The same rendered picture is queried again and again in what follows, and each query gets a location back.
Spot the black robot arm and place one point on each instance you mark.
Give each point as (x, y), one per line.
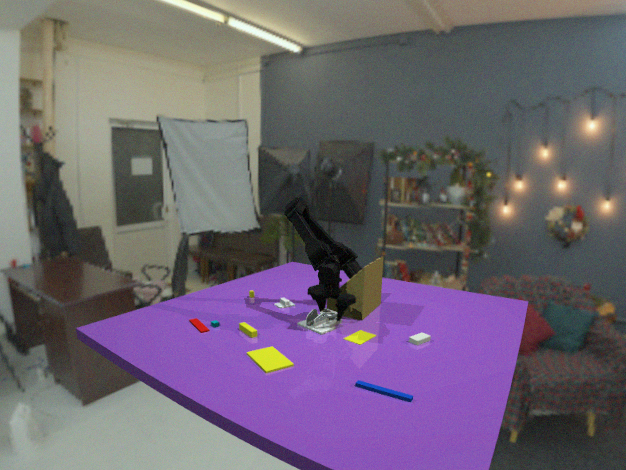
(325, 255)

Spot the blue long thin bar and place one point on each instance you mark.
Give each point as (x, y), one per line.
(384, 391)

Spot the red flat bar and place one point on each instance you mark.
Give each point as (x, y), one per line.
(199, 325)

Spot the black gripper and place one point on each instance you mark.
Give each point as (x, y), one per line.
(343, 301)

